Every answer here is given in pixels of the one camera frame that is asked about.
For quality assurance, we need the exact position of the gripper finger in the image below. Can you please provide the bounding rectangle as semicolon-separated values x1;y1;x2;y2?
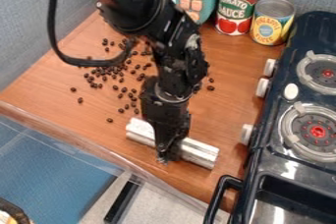
154;140;183;165

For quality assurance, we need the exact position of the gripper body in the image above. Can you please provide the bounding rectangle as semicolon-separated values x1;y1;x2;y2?
139;84;194;147

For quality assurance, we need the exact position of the red tomato can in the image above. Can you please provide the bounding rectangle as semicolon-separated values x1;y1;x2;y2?
212;0;261;36

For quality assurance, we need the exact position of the yellow pineapple can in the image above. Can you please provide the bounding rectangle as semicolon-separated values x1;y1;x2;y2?
249;0;297;47

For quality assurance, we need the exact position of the silver bar tool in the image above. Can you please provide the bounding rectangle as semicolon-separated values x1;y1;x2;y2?
124;117;221;170

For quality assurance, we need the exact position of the black cable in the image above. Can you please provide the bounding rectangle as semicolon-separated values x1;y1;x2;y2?
45;0;136;69

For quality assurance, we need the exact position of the pile of brown bits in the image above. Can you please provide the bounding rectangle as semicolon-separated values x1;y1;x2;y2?
68;37;217;125

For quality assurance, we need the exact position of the toy stove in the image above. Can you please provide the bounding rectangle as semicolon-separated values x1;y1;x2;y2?
201;10;336;224

